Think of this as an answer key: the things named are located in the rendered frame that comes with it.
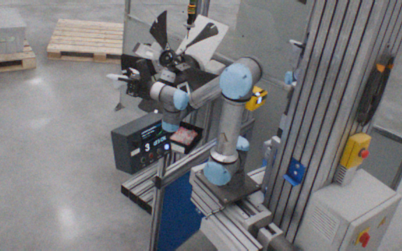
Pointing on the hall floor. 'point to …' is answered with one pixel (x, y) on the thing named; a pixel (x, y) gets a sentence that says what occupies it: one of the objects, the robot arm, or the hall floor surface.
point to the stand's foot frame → (142, 189)
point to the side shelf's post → (207, 122)
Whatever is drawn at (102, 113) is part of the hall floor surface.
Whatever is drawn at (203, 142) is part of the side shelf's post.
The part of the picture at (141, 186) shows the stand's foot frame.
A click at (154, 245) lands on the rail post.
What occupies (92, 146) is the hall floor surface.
